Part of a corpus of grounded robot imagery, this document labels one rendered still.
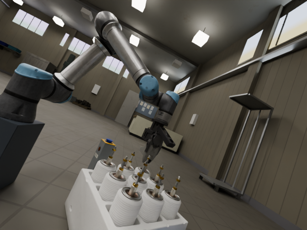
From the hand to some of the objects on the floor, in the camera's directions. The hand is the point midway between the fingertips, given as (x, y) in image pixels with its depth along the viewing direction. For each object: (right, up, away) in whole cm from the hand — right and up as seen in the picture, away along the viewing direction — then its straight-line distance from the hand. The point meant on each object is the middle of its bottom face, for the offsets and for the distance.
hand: (147, 160), depth 66 cm
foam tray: (-14, -31, -3) cm, 34 cm away
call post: (-37, -23, +15) cm, 46 cm away
